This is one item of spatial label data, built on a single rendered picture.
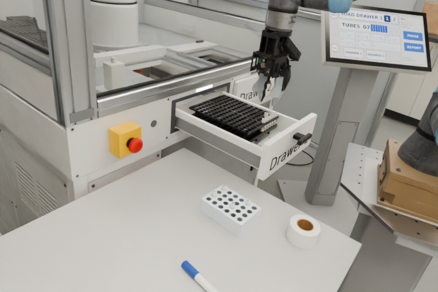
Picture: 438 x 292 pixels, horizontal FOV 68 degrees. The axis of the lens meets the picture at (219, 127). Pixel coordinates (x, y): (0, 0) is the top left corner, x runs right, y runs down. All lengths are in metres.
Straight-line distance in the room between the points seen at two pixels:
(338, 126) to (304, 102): 0.97
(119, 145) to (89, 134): 0.07
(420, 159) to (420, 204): 0.12
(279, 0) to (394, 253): 0.81
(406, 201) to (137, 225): 0.70
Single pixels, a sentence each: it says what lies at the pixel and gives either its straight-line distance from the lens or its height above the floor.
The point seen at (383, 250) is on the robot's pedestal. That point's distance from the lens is 1.17.
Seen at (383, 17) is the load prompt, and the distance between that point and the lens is 1.84.
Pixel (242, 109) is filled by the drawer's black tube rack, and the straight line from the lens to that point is 1.05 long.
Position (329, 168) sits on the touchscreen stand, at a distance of 2.02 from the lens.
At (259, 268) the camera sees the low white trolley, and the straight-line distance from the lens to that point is 0.74.
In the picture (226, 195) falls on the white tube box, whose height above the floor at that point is 0.79.
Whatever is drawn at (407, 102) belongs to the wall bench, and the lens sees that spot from 3.90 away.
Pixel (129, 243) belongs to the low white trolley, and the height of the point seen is 0.76.
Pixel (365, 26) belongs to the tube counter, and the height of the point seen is 1.11.
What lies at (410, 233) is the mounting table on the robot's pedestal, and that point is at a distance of 0.99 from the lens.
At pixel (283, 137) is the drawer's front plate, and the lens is 0.86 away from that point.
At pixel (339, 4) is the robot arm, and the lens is 0.83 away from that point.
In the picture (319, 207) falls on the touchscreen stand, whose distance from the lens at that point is 2.15.
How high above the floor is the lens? 1.31
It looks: 27 degrees down
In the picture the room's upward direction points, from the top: 7 degrees clockwise
